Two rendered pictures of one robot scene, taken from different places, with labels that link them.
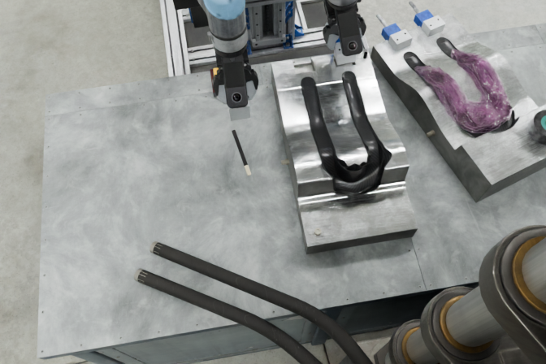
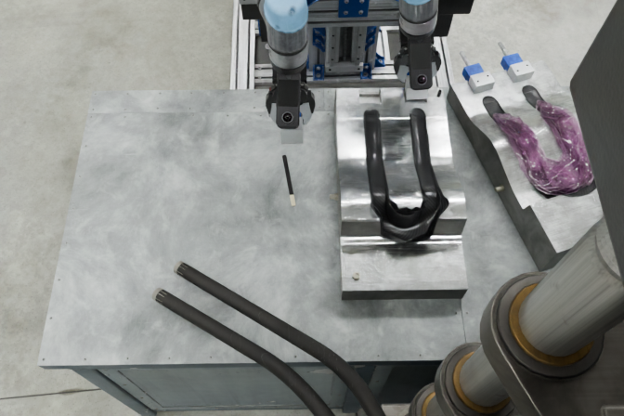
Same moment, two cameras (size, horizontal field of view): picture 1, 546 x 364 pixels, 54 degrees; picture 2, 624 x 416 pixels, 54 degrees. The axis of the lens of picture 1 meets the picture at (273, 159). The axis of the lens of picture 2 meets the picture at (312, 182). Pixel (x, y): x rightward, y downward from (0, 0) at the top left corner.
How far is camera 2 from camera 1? 10 cm
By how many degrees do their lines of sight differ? 4
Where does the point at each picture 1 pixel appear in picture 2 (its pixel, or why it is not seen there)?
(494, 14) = not seen: hidden behind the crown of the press
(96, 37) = (160, 41)
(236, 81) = (289, 100)
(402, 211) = (453, 268)
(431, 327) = (444, 379)
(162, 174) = (200, 191)
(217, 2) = (277, 13)
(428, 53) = (511, 100)
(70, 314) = (79, 324)
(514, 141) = (591, 209)
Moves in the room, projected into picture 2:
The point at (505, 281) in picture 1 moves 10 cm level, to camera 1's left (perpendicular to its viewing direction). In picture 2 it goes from (500, 321) to (387, 307)
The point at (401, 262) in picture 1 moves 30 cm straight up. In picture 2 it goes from (445, 325) to (479, 274)
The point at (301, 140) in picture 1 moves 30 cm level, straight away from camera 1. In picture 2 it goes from (353, 175) to (378, 71)
